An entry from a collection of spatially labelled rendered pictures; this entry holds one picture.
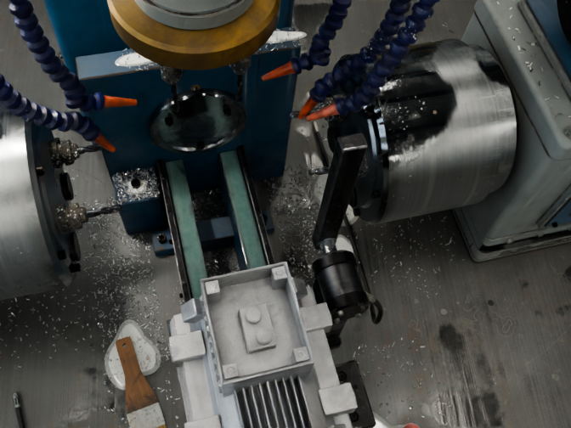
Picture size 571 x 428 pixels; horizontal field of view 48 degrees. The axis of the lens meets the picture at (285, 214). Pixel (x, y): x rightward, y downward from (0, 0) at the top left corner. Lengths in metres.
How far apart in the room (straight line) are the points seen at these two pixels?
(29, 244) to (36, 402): 0.34
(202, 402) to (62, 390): 0.36
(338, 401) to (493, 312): 0.47
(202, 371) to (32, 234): 0.26
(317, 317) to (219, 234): 0.34
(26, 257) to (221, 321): 0.25
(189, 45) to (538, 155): 0.51
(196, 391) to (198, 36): 0.39
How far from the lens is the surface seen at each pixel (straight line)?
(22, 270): 0.84
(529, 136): 0.95
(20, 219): 0.81
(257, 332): 0.72
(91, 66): 0.90
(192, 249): 0.99
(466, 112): 0.89
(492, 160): 0.91
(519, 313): 1.18
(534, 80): 0.95
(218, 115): 0.98
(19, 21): 0.72
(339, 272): 0.85
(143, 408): 1.04
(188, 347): 0.77
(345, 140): 0.70
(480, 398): 1.11
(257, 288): 0.75
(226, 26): 0.67
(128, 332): 1.08
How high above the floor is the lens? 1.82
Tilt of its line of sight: 62 degrees down
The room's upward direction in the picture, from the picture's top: 9 degrees clockwise
